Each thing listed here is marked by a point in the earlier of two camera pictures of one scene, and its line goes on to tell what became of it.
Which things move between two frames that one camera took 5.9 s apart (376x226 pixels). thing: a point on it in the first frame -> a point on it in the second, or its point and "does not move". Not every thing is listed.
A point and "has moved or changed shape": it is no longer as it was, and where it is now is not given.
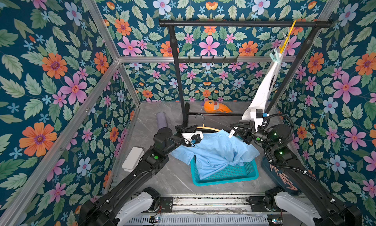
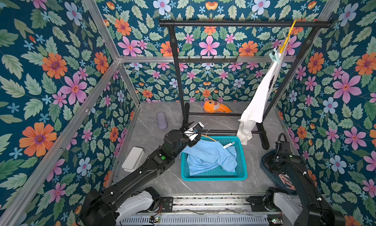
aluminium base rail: x=203 y=210 does not move
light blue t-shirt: x=214 y=152 has moved or changed shape
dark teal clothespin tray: x=280 y=176 does not move
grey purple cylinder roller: x=161 y=120 does not move
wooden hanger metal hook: x=206 y=127 -> x=208 y=136
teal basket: x=237 y=172 -> x=219 y=173
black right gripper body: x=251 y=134 -> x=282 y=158
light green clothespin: x=276 y=58 does not move
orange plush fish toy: x=210 y=106 does not move
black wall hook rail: x=208 y=60 does not move
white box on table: x=133 y=159 does not move
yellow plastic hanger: x=282 y=47 does not move
